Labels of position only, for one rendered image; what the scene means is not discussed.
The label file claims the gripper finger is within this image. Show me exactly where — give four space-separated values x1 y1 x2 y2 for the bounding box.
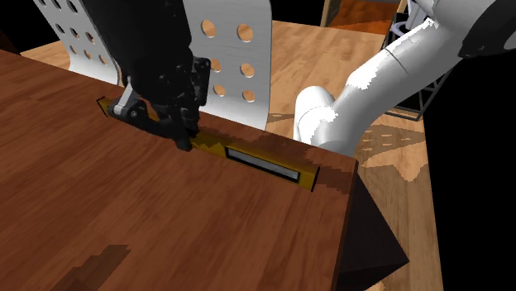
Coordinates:
170 105 201 152
107 82 175 139

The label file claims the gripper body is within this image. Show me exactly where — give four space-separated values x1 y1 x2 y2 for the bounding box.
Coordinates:
80 0 212 122

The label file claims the white perforated chair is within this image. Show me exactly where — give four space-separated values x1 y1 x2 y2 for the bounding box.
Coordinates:
31 0 124 87
183 0 274 132

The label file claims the brown wooden table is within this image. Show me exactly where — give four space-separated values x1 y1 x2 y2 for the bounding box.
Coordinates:
0 48 410 291

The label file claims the yellow spirit level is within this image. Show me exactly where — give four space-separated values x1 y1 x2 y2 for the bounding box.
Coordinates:
96 96 321 193

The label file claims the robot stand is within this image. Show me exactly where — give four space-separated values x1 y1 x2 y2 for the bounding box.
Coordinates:
422 50 516 291

